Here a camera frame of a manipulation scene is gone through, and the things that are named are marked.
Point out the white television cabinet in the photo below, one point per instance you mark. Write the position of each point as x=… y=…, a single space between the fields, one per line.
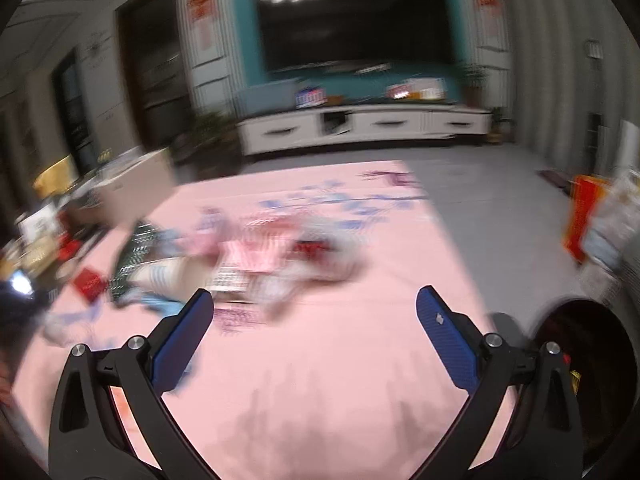
x=400 y=120

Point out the bushy potted plant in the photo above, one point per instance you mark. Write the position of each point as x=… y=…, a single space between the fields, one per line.
x=210 y=140

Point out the striped paper cup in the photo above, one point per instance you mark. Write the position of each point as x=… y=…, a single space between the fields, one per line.
x=165 y=275

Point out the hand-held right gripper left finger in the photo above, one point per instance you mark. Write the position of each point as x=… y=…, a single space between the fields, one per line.
x=185 y=330

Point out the tall potted plant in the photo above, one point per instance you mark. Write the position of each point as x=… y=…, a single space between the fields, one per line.
x=474 y=85

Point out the small code sign stand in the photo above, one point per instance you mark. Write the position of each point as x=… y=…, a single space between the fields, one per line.
x=310 y=96

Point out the small potted plant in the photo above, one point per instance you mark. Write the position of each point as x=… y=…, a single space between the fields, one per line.
x=499 y=125

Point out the white cardboard board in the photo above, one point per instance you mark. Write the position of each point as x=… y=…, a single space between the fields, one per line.
x=135 y=190

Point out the dark floor mat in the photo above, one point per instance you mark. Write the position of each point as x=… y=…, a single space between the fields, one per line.
x=552 y=180

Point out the clear storage box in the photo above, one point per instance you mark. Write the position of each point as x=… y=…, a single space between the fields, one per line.
x=265 y=100

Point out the red snack bag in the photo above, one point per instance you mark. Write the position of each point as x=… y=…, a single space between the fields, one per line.
x=310 y=250

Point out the blue foam net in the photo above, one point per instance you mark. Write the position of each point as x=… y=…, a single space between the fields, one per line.
x=157 y=305

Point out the black trash bin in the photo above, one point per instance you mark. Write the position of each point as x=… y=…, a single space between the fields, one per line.
x=600 y=410

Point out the red box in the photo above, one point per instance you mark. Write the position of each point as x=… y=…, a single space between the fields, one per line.
x=90 y=285

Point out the pink plastic wrapper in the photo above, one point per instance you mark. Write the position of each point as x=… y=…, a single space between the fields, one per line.
x=330 y=265

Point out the pink floral tablecloth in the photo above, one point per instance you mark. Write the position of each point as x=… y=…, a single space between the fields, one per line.
x=325 y=385

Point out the dark plastic bag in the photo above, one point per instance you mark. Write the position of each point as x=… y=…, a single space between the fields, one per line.
x=132 y=260

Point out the red gift bag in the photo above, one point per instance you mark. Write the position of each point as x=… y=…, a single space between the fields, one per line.
x=580 y=215

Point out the desk calendar cards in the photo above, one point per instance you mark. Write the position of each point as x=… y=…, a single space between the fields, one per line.
x=415 y=89

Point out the large white plastic bag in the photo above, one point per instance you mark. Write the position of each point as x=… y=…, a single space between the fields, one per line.
x=615 y=230

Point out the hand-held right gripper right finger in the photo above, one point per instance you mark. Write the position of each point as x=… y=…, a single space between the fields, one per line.
x=440 y=330

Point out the yellow cloth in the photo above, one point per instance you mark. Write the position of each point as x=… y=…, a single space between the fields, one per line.
x=55 y=175

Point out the black television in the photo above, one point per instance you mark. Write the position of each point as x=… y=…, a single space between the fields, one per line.
x=350 y=20

